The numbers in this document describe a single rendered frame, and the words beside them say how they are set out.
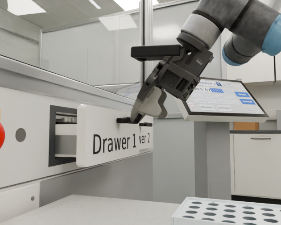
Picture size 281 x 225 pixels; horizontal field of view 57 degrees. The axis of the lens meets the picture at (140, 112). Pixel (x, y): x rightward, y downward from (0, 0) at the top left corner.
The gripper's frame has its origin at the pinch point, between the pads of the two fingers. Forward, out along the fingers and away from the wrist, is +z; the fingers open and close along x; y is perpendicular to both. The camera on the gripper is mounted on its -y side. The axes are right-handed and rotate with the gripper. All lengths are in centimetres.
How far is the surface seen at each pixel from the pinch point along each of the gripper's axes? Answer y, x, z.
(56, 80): -12.6, -13.2, 1.4
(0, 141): -0.6, -32.1, 6.1
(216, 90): 1, 96, -24
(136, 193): 5.1, 32.8, 26.9
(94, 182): -0.2, 2.8, 19.5
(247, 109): 19, 97, -24
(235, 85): 7, 110, -34
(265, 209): 26.2, -21.6, -3.4
